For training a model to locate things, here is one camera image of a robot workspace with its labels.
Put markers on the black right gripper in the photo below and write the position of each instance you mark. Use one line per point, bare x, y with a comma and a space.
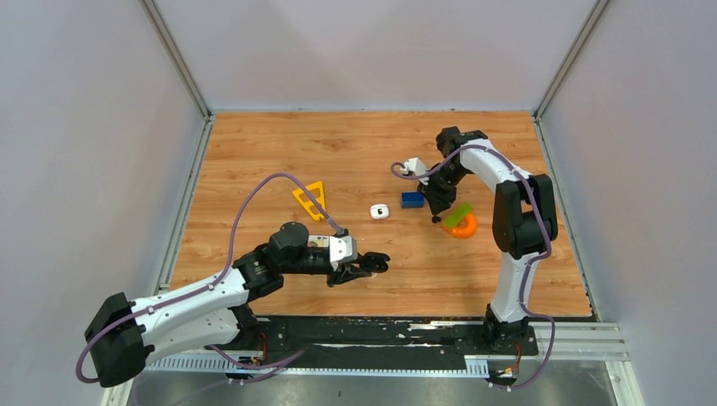
438, 200

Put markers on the yellow triangular plastic frame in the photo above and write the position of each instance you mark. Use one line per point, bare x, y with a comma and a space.
312, 198

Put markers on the white earbud charging case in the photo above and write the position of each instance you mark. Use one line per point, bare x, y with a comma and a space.
379, 211

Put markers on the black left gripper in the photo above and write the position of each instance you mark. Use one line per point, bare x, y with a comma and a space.
347, 271

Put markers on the playing card deck box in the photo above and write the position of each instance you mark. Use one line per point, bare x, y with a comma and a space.
318, 241

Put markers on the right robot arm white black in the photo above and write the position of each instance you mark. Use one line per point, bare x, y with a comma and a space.
524, 222

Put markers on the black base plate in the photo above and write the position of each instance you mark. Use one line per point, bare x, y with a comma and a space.
366, 342

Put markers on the blue toy brick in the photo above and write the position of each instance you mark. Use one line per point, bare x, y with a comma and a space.
411, 200

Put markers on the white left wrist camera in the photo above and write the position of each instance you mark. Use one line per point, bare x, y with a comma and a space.
342, 250

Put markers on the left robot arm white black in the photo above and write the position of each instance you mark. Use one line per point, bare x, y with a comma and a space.
126, 335

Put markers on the black oval earbud case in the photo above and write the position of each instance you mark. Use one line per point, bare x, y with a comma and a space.
376, 262

